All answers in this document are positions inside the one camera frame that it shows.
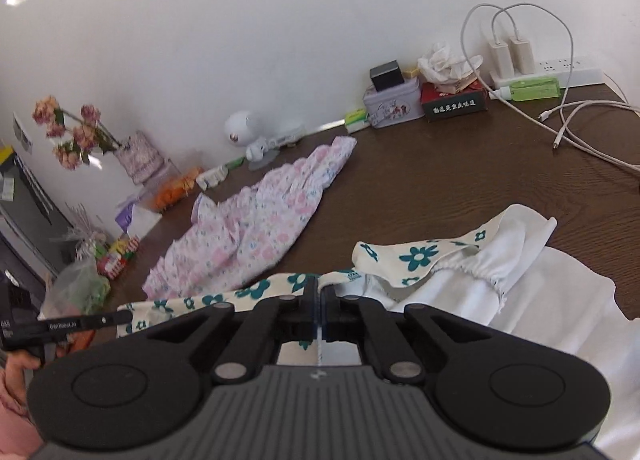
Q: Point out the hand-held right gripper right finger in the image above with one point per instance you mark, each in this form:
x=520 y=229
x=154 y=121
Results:
x=335 y=315

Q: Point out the clear plastic bag green contents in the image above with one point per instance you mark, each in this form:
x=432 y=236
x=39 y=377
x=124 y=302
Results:
x=75 y=290

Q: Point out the white teal-flowered dress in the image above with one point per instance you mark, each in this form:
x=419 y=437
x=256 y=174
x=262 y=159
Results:
x=480 y=250

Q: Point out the crumpled white tissue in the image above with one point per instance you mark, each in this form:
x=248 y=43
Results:
x=445 y=62

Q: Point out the white rectangular pack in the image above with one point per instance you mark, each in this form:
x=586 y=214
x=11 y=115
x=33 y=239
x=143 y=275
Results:
x=287 y=135

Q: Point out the red tissue box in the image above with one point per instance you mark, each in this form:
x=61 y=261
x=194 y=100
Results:
x=455 y=107

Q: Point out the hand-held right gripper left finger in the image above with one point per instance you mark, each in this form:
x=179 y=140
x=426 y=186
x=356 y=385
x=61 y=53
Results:
x=300 y=312

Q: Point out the paper note on wall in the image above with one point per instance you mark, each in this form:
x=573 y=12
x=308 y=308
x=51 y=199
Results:
x=22 y=134

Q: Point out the white plastic clip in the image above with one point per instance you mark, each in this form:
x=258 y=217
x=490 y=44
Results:
x=210 y=177

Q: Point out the pink artificial flowers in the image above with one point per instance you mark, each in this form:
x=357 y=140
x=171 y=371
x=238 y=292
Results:
x=90 y=114

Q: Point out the grey decorated tin box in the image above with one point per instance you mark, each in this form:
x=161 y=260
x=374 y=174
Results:
x=392 y=107

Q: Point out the person's left hand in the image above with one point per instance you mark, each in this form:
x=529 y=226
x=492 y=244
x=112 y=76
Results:
x=15 y=380

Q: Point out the small yellow box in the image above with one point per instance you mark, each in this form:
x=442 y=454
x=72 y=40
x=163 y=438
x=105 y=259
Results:
x=411 y=73

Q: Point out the pale dried sprigs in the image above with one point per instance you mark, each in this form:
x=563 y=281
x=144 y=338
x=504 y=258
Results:
x=82 y=235

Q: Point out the pink floral garment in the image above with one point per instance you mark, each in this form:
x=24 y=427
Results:
x=260 y=220

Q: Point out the small green stick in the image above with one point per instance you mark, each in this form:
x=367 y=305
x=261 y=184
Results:
x=235 y=163

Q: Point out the white charger plug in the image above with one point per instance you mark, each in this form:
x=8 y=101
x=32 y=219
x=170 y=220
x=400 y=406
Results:
x=521 y=55
x=500 y=59

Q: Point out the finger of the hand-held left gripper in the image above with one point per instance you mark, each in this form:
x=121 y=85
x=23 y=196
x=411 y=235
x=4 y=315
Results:
x=105 y=321

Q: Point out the purple patterned vase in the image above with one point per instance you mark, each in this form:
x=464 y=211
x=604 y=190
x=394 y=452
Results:
x=140 y=157

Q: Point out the green tissue packet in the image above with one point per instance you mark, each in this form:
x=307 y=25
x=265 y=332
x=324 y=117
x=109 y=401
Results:
x=356 y=119

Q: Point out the clear container orange snacks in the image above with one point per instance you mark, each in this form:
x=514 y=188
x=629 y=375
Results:
x=172 y=192

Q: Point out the dark grey cabinet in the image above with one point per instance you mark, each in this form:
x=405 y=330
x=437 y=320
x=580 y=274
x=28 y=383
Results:
x=30 y=220

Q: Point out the small yellow item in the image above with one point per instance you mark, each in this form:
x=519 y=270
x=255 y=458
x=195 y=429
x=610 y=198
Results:
x=5 y=154

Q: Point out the black charger block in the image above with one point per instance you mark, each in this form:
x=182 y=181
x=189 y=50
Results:
x=387 y=74

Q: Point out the white power strip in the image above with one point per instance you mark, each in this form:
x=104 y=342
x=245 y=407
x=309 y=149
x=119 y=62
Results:
x=570 y=70

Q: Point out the red white striped packet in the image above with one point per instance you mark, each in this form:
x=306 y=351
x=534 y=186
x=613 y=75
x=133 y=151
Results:
x=117 y=260

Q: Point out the purple tissue pack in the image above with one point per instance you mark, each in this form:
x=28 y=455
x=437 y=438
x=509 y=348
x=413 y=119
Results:
x=132 y=217

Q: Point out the green clear bottle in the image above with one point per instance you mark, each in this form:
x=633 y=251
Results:
x=537 y=88

